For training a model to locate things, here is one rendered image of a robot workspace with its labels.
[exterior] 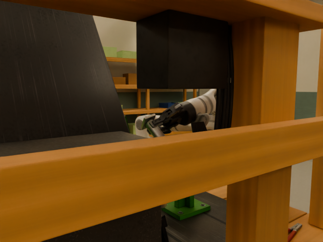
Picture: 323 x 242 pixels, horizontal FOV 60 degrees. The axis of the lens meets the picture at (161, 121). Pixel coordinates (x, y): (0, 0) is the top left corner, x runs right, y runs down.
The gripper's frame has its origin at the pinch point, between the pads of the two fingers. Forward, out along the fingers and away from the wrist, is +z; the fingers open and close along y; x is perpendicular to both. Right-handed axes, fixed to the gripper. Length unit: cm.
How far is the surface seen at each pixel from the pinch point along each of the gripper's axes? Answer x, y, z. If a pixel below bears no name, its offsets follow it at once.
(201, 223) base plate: 28.6, -23.2, -6.1
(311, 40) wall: -182, -251, -723
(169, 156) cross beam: 22.2, 32.2, 22.5
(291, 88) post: 19.6, 27.8, -18.7
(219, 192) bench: 21, -44, -35
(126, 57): -363, -335, -278
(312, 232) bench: 52, -14, -33
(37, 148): 3.2, 16.7, 34.8
